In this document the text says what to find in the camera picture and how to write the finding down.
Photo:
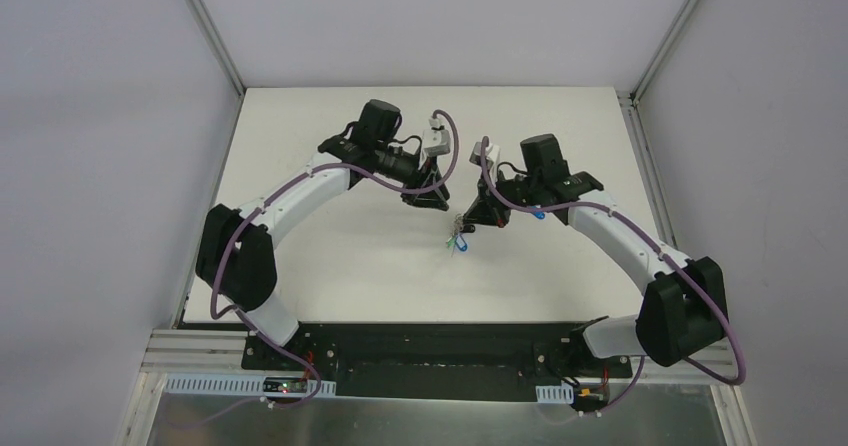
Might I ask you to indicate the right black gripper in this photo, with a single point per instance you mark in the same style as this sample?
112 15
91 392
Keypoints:
493 198

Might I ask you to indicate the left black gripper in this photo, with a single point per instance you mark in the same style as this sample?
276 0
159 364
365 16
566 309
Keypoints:
423 182

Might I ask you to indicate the keyring with keys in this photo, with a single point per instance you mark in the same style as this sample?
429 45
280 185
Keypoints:
461 243

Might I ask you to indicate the green tagged key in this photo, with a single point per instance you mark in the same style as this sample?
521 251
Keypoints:
451 244

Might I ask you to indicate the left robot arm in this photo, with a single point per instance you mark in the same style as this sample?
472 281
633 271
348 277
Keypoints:
236 256

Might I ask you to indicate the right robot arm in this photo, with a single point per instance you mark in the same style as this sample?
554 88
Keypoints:
683 307

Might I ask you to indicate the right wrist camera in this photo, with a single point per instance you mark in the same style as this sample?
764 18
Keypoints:
485 153

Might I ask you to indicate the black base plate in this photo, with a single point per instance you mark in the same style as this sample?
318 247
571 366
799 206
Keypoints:
503 362

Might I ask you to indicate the aluminium frame rail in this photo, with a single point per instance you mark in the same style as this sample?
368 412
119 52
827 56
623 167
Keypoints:
171 350

